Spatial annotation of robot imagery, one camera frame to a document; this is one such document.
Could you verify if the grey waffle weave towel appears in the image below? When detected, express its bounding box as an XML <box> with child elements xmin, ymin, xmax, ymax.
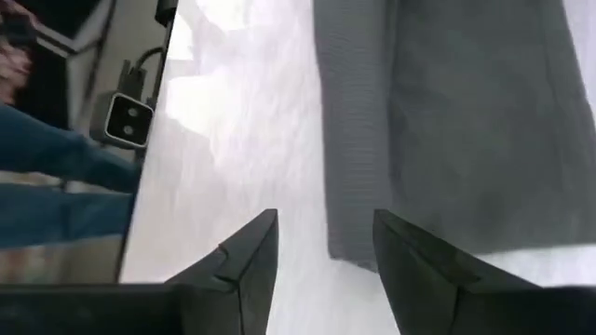
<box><xmin>312</xmin><ymin>0</ymin><xmax>596</xmax><ymax>274</ymax></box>

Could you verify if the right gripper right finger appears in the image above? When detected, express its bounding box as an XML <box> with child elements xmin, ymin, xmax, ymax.
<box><xmin>372</xmin><ymin>208</ymin><xmax>596</xmax><ymax>335</ymax></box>

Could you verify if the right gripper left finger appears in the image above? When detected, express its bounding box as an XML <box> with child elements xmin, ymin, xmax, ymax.
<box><xmin>0</xmin><ymin>208</ymin><xmax>279</xmax><ymax>335</ymax></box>

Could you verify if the person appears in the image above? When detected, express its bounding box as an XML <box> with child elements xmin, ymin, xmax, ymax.
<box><xmin>0</xmin><ymin>0</ymin><xmax>143</xmax><ymax>285</ymax></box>

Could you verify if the grey depth camera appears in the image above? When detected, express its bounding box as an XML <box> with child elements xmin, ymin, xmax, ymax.
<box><xmin>89</xmin><ymin>91</ymin><xmax>156</xmax><ymax>151</ymax></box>

